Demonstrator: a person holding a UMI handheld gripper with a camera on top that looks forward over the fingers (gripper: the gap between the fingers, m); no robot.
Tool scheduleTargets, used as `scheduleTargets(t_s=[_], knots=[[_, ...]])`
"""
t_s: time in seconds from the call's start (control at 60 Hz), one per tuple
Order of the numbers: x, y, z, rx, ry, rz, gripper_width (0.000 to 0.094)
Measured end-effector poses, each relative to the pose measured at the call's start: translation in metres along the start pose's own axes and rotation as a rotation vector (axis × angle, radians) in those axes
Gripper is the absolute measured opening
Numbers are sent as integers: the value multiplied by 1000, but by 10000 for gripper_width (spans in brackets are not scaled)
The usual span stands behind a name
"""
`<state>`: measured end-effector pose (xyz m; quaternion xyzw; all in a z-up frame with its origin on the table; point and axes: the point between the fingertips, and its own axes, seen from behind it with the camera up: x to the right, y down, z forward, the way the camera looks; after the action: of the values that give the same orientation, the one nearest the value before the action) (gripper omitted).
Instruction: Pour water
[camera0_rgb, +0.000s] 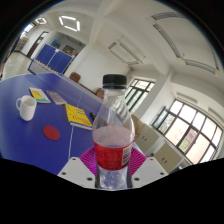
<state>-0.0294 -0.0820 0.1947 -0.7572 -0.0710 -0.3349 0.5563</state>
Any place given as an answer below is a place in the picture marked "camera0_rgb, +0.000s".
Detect brown chair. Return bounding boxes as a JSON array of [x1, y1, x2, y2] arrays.
[[95, 87, 106, 100], [69, 71, 82, 84]]

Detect white yellow-and-blue book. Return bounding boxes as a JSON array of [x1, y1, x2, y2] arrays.
[[28, 86, 52, 105]]

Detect purple-brown book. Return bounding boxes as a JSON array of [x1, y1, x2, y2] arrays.
[[45, 89, 68, 106]]

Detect white cabinet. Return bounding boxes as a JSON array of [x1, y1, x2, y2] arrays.
[[153, 142, 184, 174], [134, 123, 160, 156]]

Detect brown cardboard box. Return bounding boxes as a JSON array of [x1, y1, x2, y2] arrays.
[[130, 114, 144, 138]]

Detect yellow book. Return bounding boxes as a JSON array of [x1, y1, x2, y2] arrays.
[[64, 103, 94, 131]]

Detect white ceiling air conditioner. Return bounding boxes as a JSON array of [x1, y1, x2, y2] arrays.
[[107, 35, 146, 66]]

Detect ceiling lights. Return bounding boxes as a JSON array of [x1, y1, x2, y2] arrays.
[[34, 14, 82, 33]]

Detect clear red-labelled plastic bottle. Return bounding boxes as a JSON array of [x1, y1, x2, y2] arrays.
[[91, 74, 136, 191]]

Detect dark brown door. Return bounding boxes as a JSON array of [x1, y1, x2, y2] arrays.
[[26, 30, 49, 58]]

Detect flat round red coaster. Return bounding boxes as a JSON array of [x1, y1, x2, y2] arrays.
[[42, 124, 61, 141]]

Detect white mug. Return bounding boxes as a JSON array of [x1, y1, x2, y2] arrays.
[[15, 95, 38, 122]]

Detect dark-framed window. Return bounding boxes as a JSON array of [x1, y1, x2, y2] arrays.
[[151, 99, 224, 165], [124, 78, 156, 114]]

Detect folded blue tables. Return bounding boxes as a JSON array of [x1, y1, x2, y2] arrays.
[[34, 43, 74, 74]]

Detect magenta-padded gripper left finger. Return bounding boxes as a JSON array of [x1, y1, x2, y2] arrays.
[[57, 146, 100, 189]]

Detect table tennis net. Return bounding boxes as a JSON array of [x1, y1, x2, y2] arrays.
[[27, 59, 59, 76]]

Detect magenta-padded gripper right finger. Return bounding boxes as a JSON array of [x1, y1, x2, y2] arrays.
[[126, 147, 169, 189]]

